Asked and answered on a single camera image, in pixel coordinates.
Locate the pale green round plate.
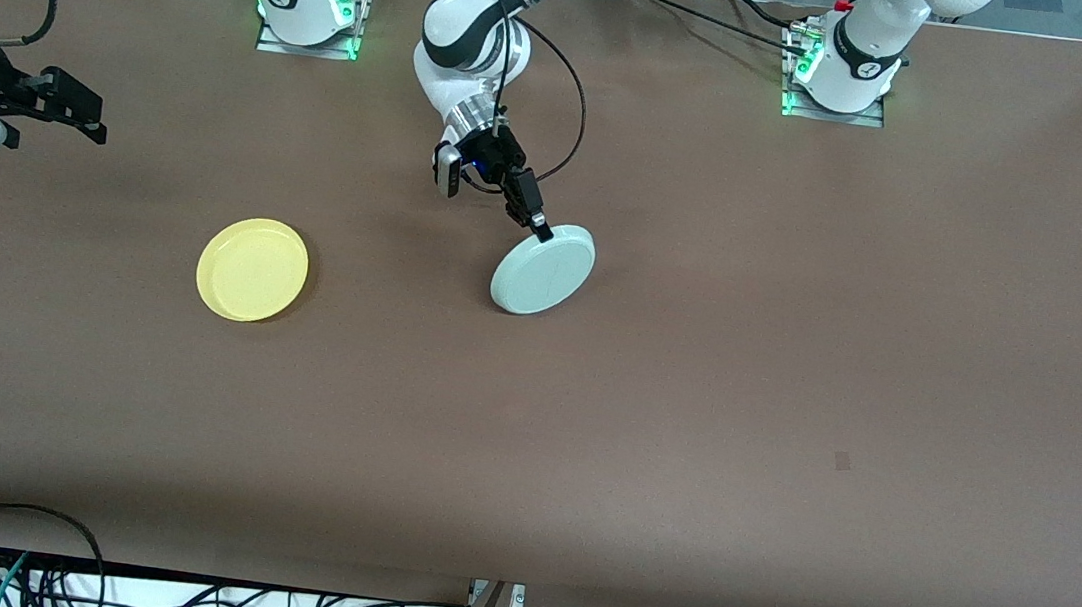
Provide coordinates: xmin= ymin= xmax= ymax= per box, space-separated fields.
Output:
xmin=487 ymin=215 xmax=600 ymax=324

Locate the yellow round plate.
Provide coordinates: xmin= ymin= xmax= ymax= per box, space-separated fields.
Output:
xmin=192 ymin=212 xmax=315 ymax=329

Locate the matte table cover sheet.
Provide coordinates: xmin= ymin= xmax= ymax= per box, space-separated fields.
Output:
xmin=0 ymin=0 xmax=1082 ymax=607

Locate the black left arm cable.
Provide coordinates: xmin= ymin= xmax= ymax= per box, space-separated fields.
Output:
xmin=454 ymin=0 xmax=600 ymax=193

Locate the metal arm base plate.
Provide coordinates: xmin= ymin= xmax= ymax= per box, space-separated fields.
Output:
xmin=779 ymin=23 xmax=895 ymax=129
xmin=255 ymin=0 xmax=366 ymax=63

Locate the long black table cable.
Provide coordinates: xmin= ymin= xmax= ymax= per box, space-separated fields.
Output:
xmin=637 ymin=0 xmax=816 ymax=61

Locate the short black table cable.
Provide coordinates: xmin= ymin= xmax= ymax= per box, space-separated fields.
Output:
xmin=726 ymin=0 xmax=820 ymax=32

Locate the green cable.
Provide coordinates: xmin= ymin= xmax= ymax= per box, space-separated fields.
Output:
xmin=0 ymin=548 xmax=31 ymax=607

